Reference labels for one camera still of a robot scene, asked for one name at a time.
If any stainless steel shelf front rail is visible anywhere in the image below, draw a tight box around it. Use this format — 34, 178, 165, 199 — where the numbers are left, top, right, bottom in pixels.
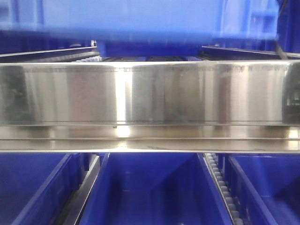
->
0, 60, 300, 153

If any lower shelf centre blue bin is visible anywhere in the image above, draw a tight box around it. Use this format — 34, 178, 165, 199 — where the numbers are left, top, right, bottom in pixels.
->
80, 153, 232, 225

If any lower roller track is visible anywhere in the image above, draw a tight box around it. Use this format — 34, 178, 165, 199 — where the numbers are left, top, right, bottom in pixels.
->
203, 153, 250, 225

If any lower shelf left blue bin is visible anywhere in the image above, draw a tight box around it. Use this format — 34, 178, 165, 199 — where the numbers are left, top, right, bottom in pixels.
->
0, 153, 92, 225

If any lower shelf right blue bin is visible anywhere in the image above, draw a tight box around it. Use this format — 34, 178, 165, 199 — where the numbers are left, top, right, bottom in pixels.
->
223, 154, 300, 225

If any white roller track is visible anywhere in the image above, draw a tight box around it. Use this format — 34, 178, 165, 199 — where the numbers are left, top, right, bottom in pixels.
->
75, 56, 103, 63

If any large blue bin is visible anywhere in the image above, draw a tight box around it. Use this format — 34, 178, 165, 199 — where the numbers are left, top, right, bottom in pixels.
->
0, 0, 279, 56

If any shelf blue bin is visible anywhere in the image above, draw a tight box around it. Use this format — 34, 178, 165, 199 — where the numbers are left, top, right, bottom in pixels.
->
0, 153, 92, 225
223, 154, 300, 225
80, 153, 232, 225

